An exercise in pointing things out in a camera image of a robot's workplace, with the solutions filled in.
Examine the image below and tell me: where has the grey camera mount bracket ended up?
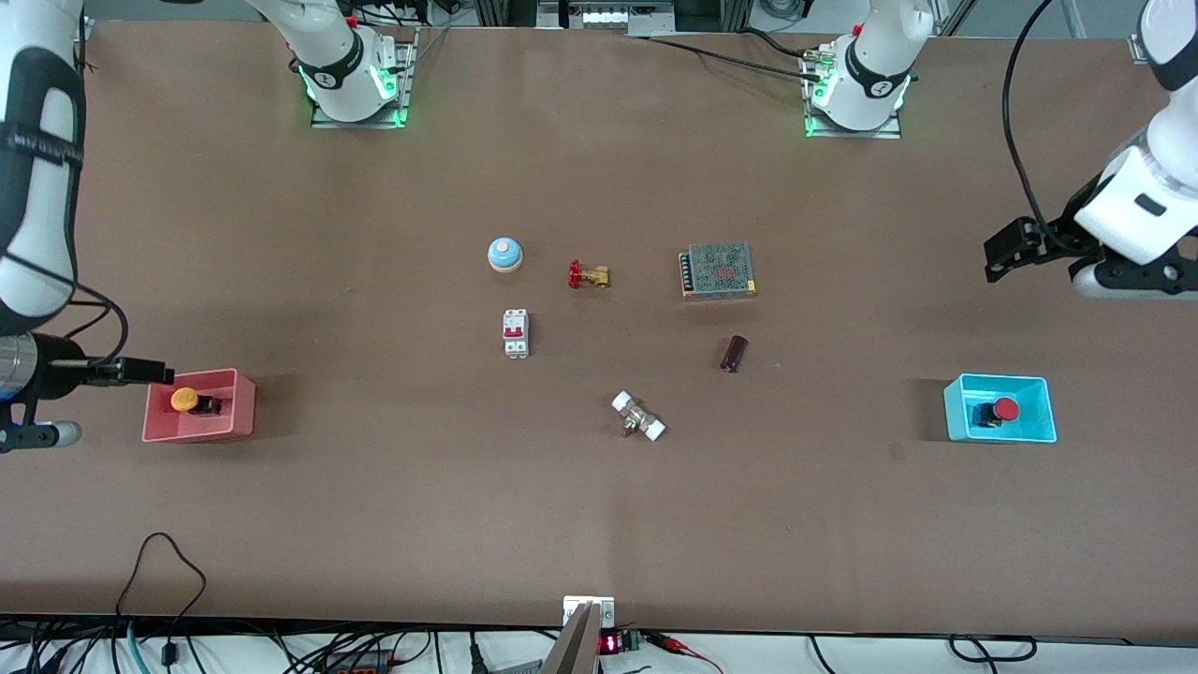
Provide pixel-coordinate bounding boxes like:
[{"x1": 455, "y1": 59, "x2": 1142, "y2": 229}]
[{"x1": 541, "y1": 595, "x2": 617, "y2": 674}]

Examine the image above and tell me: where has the metal mesh power supply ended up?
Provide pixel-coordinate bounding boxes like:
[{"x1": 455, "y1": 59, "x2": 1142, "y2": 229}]
[{"x1": 679, "y1": 242, "x2": 758, "y2": 301}]

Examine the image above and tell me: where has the orange black connector box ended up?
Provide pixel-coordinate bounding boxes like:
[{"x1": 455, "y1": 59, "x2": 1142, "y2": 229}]
[{"x1": 323, "y1": 646, "x2": 396, "y2": 674}]

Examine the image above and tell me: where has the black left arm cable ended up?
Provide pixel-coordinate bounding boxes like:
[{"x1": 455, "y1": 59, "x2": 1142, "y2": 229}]
[{"x1": 1001, "y1": 0, "x2": 1064, "y2": 227}]

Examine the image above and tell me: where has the black cable to arm base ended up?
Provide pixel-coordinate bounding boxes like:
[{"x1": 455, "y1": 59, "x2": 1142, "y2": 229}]
[{"x1": 625, "y1": 33, "x2": 829, "y2": 81}]

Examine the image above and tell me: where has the pink plastic box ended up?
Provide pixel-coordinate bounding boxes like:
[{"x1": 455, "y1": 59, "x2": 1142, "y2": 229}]
[{"x1": 141, "y1": 368, "x2": 256, "y2": 444}]

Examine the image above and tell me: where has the thin black looped cable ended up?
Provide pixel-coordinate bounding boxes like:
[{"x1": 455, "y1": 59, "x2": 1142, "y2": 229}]
[{"x1": 114, "y1": 532, "x2": 209, "y2": 667}]

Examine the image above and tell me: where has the yellow push button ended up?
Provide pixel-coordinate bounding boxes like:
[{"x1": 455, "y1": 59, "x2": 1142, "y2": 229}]
[{"x1": 170, "y1": 387, "x2": 224, "y2": 418}]

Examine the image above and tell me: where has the cyan plastic box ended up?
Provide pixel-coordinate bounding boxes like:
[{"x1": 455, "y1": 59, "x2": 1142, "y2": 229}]
[{"x1": 942, "y1": 373, "x2": 1058, "y2": 444}]

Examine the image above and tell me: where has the red alligator clip lead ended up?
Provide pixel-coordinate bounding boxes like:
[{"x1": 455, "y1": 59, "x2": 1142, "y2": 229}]
[{"x1": 650, "y1": 633, "x2": 726, "y2": 674}]

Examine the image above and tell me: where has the white capped pipe fitting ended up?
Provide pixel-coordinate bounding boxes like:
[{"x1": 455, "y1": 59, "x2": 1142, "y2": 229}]
[{"x1": 610, "y1": 390, "x2": 667, "y2": 443}]

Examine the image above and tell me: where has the white device behind table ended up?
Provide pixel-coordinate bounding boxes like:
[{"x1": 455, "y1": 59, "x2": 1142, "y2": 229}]
[{"x1": 538, "y1": 0, "x2": 675, "y2": 37}]

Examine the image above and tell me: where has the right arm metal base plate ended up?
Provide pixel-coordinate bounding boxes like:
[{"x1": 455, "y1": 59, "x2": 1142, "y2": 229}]
[{"x1": 310, "y1": 28, "x2": 415, "y2": 130}]

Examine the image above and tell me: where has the red push button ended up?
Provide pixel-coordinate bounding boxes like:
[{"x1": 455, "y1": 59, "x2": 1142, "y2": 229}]
[{"x1": 972, "y1": 397, "x2": 1021, "y2": 430}]

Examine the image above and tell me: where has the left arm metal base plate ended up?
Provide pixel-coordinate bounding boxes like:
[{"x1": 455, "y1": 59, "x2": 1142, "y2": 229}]
[{"x1": 802, "y1": 47, "x2": 904, "y2": 140}]

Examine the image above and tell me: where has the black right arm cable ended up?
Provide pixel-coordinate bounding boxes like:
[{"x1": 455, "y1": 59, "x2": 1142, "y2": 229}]
[{"x1": 0, "y1": 248, "x2": 130, "y2": 375}]

